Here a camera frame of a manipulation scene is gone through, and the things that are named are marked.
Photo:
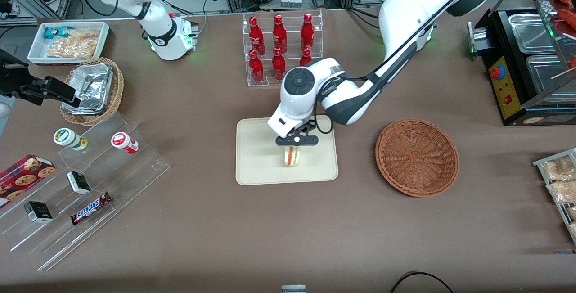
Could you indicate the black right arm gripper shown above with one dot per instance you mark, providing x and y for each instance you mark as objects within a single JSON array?
[{"x": 14, "y": 81}]

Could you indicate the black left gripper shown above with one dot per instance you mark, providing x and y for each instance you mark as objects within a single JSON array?
[{"x": 304, "y": 129}]

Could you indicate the triangular sandwich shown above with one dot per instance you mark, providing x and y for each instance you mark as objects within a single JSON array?
[{"x": 292, "y": 158}]

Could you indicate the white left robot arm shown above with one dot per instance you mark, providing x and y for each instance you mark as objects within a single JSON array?
[{"x": 405, "y": 14}]

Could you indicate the beige plastic tray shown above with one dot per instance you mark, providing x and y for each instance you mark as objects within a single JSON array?
[{"x": 256, "y": 162}]

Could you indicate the small tan wicker basket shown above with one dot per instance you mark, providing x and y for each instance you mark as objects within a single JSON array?
[{"x": 116, "y": 99}]

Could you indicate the large brown wicker basket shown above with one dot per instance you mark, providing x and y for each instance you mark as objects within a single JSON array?
[{"x": 416, "y": 158}]

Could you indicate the tray of packaged snacks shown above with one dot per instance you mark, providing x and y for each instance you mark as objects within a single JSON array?
[{"x": 540, "y": 163}]

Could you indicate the aluminium foil container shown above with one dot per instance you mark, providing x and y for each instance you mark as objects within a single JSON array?
[{"x": 92, "y": 85}]

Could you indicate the white rectangular bin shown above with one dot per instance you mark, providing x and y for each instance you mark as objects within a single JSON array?
[{"x": 38, "y": 55}]

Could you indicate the clear bag of snacks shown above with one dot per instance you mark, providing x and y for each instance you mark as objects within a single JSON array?
[
  {"x": 72, "y": 49},
  {"x": 85, "y": 35}
]

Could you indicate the green lid white cup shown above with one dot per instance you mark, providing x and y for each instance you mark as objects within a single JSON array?
[{"x": 67, "y": 137}]

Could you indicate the teal snack packet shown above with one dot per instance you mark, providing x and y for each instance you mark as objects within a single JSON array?
[{"x": 55, "y": 32}]

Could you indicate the clear acrylic bottle rack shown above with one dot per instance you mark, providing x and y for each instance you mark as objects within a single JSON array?
[{"x": 265, "y": 83}]

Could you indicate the red lid white cup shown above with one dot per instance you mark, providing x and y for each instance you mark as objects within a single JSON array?
[{"x": 122, "y": 141}]

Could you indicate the red soda bottle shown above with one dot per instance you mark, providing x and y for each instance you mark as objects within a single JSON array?
[
  {"x": 278, "y": 65},
  {"x": 307, "y": 33},
  {"x": 280, "y": 35},
  {"x": 306, "y": 58},
  {"x": 256, "y": 69},
  {"x": 256, "y": 36}
]

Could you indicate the small black box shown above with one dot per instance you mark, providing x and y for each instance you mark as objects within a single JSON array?
[
  {"x": 38, "y": 212},
  {"x": 79, "y": 183}
]

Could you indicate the red cookie box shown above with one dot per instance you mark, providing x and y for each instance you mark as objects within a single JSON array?
[{"x": 22, "y": 178}]

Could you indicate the clear acrylic stepped display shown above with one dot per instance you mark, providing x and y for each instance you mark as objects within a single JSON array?
[{"x": 135, "y": 171}]

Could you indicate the Snickers chocolate bar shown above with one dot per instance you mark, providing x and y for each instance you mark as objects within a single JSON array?
[{"x": 90, "y": 209}]

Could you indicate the grey white device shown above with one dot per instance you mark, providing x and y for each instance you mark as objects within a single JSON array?
[{"x": 293, "y": 289}]

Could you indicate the white power strip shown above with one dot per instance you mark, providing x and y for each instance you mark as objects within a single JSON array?
[{"x": 290, "y": 2}]

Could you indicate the red emergency stop knob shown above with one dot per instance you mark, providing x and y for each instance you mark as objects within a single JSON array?
[{"x": 497, "y": 72}]

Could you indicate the black food warmer machine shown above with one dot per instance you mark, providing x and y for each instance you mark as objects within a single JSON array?
[{"x": 513, "y": 86}]

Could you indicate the clear wrapped bread pack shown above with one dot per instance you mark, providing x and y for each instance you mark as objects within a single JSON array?
[
  {"x": 560, "y": 169},
  {"x": 563, "y": 191}
]

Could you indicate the red sausage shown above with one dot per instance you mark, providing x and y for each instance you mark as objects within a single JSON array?
[{"x": 567, "y": 17}]

